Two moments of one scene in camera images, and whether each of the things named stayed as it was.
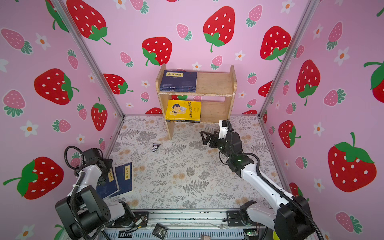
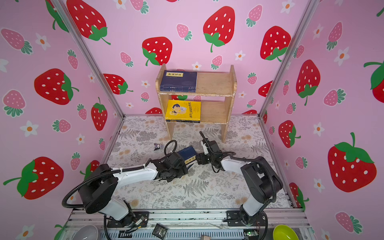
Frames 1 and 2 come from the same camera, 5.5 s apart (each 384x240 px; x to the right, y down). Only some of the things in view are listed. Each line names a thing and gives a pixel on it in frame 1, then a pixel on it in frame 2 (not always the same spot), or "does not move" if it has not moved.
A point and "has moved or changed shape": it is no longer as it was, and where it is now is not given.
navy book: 109,185 has moved or changed shape
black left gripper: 107,163 to 183,171
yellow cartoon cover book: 183,110 does not move
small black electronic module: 160,231 does not move
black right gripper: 209,138 to 200,158
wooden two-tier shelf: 216,90 does not move
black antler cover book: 184,121 does not move
